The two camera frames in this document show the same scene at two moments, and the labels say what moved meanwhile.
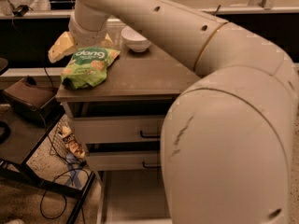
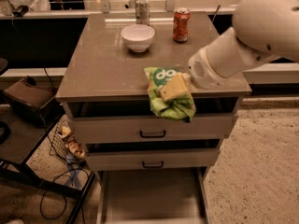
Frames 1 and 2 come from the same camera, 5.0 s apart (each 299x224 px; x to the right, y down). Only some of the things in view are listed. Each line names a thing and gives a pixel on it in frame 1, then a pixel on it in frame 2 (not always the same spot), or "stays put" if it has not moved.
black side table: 19,139 stays put
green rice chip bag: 88,67 -> 179,107
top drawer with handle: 120,130 stays put
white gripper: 88,36 -> 198,73
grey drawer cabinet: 121,122 stays put
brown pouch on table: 34,99 stays put
